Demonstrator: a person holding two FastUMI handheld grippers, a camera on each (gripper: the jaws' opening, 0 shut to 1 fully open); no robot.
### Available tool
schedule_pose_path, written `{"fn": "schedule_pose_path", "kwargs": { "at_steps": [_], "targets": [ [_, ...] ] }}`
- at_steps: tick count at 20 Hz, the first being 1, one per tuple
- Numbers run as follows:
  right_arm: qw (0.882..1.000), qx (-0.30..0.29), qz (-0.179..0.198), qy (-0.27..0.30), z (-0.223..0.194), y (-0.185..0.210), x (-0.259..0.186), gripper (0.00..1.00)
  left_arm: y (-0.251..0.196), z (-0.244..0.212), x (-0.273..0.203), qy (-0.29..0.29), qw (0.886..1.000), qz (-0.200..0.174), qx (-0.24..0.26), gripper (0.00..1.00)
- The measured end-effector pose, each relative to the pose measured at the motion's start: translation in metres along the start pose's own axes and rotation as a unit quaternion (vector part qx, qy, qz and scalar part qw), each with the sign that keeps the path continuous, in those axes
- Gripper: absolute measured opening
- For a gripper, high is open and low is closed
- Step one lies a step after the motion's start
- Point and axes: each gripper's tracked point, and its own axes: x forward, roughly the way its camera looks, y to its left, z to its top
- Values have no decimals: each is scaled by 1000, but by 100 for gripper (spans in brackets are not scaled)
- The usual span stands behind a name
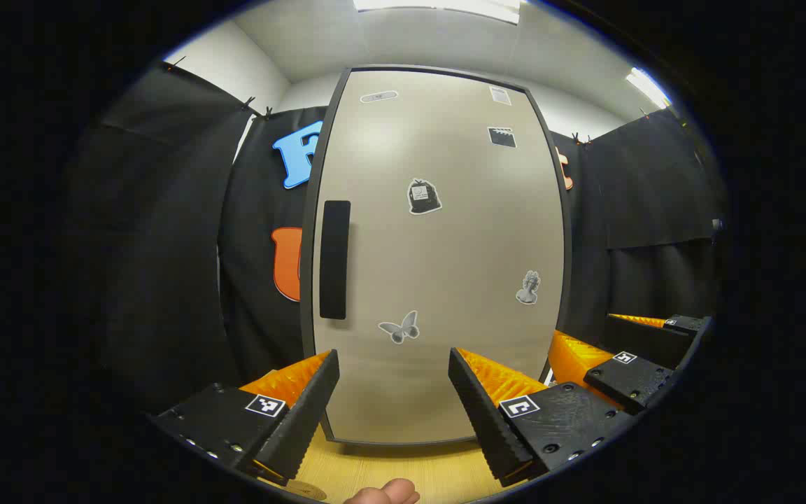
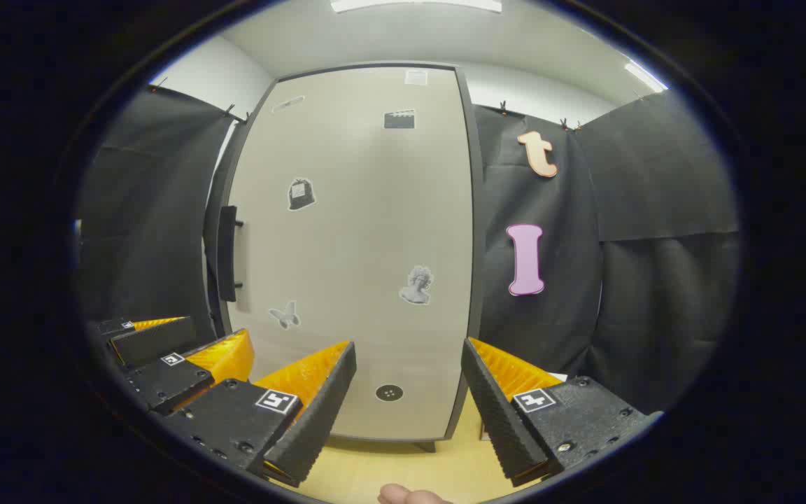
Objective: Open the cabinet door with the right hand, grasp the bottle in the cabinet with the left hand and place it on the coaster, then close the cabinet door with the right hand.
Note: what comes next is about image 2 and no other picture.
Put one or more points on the long ceiling light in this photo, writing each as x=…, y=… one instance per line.
x=644, y=75
x=417, y=5

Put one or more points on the black backdrop cloth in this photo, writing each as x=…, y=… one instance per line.
x=655, y=175

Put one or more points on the dark grey cabinet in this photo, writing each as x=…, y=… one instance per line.
x=478, y=245

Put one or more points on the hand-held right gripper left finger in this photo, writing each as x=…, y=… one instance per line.
x=319, y=420

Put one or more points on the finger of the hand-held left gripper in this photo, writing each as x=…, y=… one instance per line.
x=172, y=381
x=154, y=339

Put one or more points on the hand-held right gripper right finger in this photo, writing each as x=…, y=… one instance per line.
x=497, y=420

